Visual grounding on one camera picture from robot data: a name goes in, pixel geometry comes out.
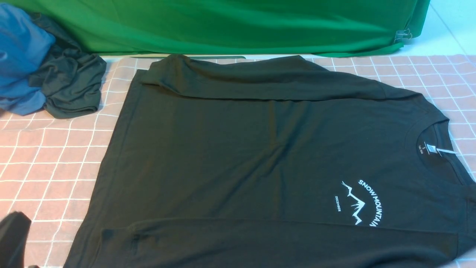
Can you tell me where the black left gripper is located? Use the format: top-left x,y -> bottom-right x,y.
0,211 -> 31,268

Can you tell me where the dark gray long-sleeve shirt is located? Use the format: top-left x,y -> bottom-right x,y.
64,55 -> 475,268

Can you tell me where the pink checkered tablecloth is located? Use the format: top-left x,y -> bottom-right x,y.
0,54 -> 476,268

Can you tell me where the dark crumpled garment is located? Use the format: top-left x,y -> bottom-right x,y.
28,13 -> 107,119

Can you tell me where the blue crumpled garment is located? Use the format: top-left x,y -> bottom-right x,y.
0,3 -> 55,116

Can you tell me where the green backdrop cloth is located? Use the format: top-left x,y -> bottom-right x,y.
7,0 -> 430,57

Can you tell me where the metal binder clip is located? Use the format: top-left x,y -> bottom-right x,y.
394,29 -> 412,44

